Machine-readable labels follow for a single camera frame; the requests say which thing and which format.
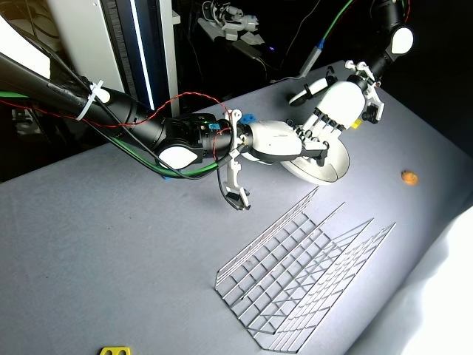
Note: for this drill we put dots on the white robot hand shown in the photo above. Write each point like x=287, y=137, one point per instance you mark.
x=275, y=140
x=341, y=103

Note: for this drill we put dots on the white plate with dark rim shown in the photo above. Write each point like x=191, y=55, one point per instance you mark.
x=295, y=171
x=334, y=159

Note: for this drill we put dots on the small yellow block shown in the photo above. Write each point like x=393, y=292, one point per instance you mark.
x=355, y=124

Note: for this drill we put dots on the small blue block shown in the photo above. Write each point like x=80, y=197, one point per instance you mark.
x=250, y=118

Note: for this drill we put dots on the black power adapter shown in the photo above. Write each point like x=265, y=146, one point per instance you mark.
x=245, y=49

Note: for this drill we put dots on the orange swirl toy bread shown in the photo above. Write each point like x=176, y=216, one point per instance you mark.
x=409, y=178

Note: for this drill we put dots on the white device on stand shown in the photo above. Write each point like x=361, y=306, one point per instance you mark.
x=231, y=22

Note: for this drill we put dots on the grey table cloth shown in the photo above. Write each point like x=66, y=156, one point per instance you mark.
x=111, y=259

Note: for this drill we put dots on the white backdrop cloth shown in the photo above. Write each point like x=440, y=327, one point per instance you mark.
x=443, y=296

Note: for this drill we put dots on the white cabinet with light strip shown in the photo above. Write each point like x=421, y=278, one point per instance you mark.
x=81, y=37

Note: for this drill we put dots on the yellow block with holes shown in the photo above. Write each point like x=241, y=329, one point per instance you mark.
x=107, y=351

